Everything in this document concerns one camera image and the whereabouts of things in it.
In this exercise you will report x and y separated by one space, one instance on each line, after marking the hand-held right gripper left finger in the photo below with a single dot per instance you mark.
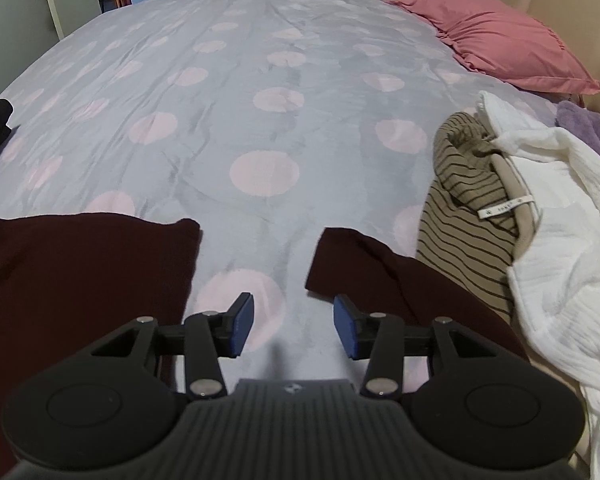
242 325

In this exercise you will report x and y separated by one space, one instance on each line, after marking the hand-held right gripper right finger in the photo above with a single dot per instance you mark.
344 327

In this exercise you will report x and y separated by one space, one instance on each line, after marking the maroon garment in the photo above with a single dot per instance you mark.
80 270

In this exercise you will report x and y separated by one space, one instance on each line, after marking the olive striped shirt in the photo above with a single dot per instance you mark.
460 240

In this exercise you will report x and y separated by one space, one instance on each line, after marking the polka dot bed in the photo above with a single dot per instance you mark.
280 135

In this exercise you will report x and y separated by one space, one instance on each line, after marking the white crinkled garment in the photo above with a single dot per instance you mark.
570 260

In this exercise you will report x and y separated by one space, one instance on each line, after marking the purple fluffy garment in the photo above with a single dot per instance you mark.
590 130

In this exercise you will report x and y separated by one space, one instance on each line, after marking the pink pillow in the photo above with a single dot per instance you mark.
495 40

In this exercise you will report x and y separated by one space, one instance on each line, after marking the cream padded headboard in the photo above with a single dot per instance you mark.
570 5

